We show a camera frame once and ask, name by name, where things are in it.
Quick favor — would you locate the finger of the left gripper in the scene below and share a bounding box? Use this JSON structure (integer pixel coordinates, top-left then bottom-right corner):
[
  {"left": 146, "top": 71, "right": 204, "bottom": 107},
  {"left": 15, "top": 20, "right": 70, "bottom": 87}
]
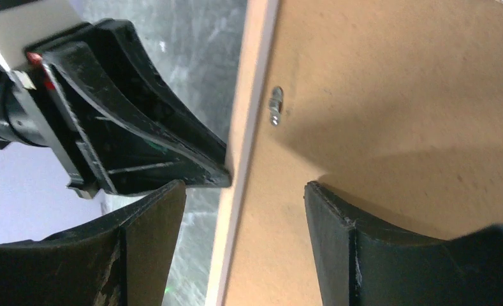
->
[{"left": 25, "top": 18, "right": 231, "bottom": 196}]

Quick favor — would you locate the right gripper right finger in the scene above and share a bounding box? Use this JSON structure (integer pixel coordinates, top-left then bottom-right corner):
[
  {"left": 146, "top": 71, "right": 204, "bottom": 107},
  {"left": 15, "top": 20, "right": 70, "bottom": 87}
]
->
[{"left": 304, "top": 181, "right": 503, "bottom": 305}]

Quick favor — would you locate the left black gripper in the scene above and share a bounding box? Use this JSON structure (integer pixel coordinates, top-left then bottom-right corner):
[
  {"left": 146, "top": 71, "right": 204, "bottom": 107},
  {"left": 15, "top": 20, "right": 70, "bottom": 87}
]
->
[{"left": 0, "top": 46, "right": 73, "bottom": 150}]

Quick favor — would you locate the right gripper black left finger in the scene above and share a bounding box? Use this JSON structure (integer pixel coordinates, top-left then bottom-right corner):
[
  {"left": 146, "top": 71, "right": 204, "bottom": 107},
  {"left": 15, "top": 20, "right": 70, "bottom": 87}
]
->
[{"left": 0, "top": 180, "right": 186, "bottom": 305}]

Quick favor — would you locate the brown backing board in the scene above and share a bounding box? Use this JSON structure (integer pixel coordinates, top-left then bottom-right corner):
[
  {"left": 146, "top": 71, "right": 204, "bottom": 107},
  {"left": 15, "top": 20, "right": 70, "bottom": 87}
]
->
[{"left": 224, "top": 1, "right": 503, "bottom": 305}]

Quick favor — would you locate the wooden picture frame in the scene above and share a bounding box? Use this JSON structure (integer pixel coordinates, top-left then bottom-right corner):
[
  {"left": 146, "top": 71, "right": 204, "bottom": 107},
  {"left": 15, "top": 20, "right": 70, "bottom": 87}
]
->
[{"left": 205, "top": 0, "right": 279, "bottom": 305}]

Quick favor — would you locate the metal frame tab clip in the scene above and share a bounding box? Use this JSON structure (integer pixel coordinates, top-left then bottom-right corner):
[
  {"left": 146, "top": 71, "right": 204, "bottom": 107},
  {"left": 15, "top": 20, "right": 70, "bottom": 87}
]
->
[{"left": 268, "top": 86, "right": 284, "bottom": 126}]

